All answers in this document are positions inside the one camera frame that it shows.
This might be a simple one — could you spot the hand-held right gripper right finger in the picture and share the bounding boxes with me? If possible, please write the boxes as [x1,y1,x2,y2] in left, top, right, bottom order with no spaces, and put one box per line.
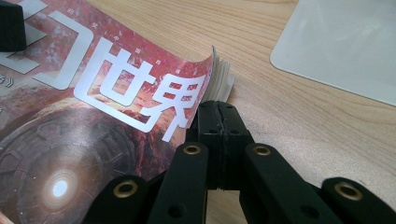
[220,100,341,224]

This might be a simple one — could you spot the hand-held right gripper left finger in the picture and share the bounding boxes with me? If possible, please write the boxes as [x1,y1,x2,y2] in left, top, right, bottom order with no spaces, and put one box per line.
[147,100,224,224]

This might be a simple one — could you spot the red science fiction magazine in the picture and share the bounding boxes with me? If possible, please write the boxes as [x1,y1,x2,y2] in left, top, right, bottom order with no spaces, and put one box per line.
[0,0,236,224]

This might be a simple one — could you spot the grey expandable metal book rack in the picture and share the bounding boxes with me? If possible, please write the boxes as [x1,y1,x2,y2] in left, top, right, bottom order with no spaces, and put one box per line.
[269,0,396,107]

